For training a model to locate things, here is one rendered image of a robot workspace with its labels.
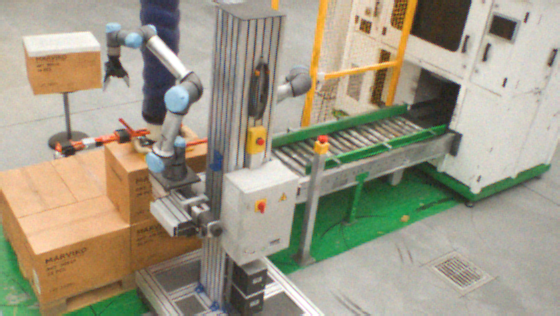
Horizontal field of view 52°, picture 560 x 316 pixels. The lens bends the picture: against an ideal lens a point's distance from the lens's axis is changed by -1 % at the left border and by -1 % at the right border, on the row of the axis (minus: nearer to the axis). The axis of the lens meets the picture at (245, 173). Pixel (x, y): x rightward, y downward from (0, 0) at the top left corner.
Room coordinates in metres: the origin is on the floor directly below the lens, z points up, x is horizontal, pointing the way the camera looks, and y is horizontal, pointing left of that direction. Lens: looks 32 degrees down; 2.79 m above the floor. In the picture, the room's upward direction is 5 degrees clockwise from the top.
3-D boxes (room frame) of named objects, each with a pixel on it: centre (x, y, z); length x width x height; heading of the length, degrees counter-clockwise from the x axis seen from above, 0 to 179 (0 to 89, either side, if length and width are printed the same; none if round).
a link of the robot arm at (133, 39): (2.76, 0.63, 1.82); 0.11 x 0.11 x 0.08; 63
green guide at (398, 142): (4.15, -1.11, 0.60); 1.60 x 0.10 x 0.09; 127
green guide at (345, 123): (4.58, -0.79, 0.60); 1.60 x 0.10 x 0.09; 127
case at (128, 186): (3.23, 0.57, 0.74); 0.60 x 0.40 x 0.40; 125
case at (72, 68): (4.81, 1.73, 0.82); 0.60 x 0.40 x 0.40; 119
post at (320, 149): (3.40, -0.49, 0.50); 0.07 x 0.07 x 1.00; 37
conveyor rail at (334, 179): (3.89, -0.86, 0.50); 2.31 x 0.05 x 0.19; 127
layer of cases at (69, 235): (3.29, 0.99, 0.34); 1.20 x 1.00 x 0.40; 127
